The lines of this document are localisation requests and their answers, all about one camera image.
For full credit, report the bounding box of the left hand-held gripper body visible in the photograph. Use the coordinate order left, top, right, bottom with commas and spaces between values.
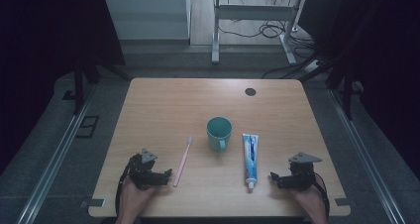
128, 148, 158, 191

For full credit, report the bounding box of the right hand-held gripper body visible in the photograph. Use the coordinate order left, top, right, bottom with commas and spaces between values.
287, 152, 324, 191

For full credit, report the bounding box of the white and blue toothpaste tube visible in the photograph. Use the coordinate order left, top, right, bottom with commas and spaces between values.
242, 133, 260, 191

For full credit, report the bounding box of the person's right hand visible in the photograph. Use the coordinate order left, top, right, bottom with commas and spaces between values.
291, 180, 328, 218

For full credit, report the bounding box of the person's left hand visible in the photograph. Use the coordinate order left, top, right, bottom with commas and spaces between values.
118, 178, 157, 215

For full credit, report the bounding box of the pink toothbrush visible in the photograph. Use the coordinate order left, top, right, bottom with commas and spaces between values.
172, 136, 194, 188

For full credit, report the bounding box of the teal cup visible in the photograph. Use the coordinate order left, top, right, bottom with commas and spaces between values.
206, 116, 234, 154

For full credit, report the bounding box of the black metal stand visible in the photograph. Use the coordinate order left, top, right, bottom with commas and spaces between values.
72, 52, 131, 116
298, 58, 357, 121

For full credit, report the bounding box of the white power strip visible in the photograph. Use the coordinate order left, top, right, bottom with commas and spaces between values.
303, 59, 323, 73

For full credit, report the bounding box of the dark curtain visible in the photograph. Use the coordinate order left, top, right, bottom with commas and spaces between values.
0, 0, 126, 173
301, 0, 420, 180

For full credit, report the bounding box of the white partition panel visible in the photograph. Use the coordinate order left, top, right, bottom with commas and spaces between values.
103, 0, 192, 42

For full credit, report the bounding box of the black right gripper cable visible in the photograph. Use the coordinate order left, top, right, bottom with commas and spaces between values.
313, 173, 331, 218

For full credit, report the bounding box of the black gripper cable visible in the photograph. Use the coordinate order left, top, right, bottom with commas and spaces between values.
114, 158, 133, 216
313, 173, 331, 218

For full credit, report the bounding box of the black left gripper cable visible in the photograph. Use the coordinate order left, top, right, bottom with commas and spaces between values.
114, 158, 133, 216

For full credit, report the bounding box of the metal floor rail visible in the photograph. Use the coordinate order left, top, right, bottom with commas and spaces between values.
329, 88, 399, 224
16, 84, 97, 224

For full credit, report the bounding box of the black floor cable bundle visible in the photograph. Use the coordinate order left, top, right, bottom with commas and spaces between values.
217, 20, 318, 58

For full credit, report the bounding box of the white desk frame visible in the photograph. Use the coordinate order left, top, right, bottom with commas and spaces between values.
211, 0, 308, 65

